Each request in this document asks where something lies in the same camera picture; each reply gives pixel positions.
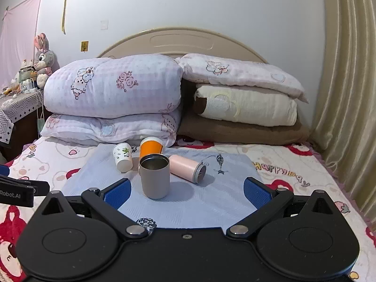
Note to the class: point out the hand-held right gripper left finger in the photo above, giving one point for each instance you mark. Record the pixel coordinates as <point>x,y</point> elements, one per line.
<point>119,192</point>

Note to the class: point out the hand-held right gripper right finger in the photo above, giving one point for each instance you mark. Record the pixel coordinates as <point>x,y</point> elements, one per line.
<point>257,192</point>

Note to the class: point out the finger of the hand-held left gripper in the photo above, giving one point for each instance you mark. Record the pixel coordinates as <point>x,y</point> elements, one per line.
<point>14,179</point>

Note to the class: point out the white printed paper cup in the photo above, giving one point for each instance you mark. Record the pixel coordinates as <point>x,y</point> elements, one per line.
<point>122,158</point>

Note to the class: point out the grey metal cup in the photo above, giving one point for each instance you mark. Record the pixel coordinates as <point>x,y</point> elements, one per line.
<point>154,182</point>

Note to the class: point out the orange cup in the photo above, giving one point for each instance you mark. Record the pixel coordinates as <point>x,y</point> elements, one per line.
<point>150,149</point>

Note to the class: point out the pink cup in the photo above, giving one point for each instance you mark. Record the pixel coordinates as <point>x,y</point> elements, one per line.
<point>183,166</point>

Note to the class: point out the wooden nightstand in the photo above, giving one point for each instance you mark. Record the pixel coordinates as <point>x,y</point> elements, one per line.
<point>28,129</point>

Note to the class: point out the green face mask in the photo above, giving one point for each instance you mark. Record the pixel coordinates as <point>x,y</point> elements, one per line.
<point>40,124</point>

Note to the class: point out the brown blanket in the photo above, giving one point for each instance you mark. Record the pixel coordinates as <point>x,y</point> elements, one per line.
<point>235,132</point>

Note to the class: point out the light blue printed cloth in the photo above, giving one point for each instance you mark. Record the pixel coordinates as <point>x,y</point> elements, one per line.
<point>191,205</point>

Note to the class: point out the bedside table with cloth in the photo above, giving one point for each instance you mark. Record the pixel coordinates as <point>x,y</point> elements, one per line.
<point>17,108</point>

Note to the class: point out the cream pillow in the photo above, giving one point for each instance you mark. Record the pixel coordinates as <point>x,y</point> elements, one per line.
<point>258,108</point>

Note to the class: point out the folded pink printed quilt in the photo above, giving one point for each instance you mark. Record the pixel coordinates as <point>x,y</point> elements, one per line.
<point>117,88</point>

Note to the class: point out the small white plush toy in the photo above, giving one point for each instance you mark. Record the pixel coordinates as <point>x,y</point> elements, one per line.
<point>25,66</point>

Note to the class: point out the pink printed pillow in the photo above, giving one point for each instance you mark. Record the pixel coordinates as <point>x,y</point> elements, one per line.
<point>241,70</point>

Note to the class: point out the grey plush rabbit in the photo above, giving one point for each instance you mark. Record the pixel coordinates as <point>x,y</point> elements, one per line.
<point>44,58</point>

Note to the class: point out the beige curtain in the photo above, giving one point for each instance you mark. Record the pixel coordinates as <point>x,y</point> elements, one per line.
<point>346,94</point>

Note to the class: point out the pink hanging cloth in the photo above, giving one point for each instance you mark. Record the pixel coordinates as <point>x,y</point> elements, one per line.
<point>20,35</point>

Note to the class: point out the beige headboard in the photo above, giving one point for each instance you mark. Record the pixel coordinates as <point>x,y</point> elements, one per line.
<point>182,39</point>

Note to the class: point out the yellow tape strip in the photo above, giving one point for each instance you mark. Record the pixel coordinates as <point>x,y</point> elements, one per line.
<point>64,11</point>

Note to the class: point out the yellow wall sticker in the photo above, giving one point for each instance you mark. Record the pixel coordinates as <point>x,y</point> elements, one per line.
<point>84,46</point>

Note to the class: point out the white wall socket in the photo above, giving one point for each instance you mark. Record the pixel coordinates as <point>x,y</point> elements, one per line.
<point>103,25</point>

